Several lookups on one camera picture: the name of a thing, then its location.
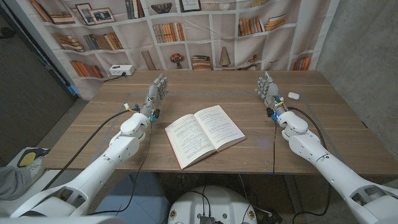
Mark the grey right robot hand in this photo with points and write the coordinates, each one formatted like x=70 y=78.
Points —
x=271 y=93

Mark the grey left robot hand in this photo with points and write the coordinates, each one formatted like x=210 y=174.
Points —
x=155 y=93

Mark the white airpods case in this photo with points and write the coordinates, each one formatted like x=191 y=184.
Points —
x=293 y=96

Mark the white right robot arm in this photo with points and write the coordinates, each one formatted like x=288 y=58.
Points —
x=326 y=165

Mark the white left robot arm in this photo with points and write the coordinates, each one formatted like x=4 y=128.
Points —
x=102 y=161

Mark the open book red cover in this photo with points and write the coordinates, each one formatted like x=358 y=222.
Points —
x=202 y=133

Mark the white power strip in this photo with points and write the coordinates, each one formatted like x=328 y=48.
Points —
x=121 y=70

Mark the printed bookshelf backdrop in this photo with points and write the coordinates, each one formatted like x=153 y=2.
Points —
x=217 y=40

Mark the grey table leg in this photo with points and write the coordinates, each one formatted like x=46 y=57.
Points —
x=293 y=193

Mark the blue floor mat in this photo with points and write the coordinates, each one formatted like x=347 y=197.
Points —
x=149 y=202

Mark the black floor adapter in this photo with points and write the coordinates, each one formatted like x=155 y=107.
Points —
x=269 y=217

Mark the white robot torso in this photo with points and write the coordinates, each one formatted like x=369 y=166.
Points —
x=214 y=205

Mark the grey finned torso module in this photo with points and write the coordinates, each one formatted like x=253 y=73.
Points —
x=206 y=220

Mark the white floor board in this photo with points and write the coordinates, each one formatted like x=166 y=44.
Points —
x=46 y=183

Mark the white sneaker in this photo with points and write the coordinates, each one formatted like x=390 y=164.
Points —
x=35 y=169

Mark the yellow and black pad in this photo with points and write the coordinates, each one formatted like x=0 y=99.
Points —
x=28 y=158

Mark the grey trouser leg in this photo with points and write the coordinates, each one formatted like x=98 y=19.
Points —
x=12 y=183

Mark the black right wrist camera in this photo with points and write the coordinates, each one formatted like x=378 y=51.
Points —
x=270 y=112

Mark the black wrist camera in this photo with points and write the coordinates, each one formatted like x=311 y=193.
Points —
x=155 y=114
x=270 y=112

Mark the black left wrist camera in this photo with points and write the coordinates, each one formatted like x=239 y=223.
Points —
x=155 y=114

